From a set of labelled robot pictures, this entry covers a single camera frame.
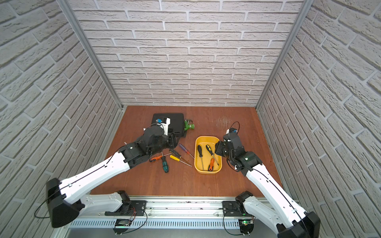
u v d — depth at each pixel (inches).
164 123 25.3
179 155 36.2
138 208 28.8
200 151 36.3
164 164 34.3
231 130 26.9
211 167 33.6
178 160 35.3
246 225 27.7
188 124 42.3
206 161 35.7
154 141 21.0
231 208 28.6
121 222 27.5
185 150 37.2
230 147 22.4
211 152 36.4
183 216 28.6
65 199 15.3
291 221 15.1
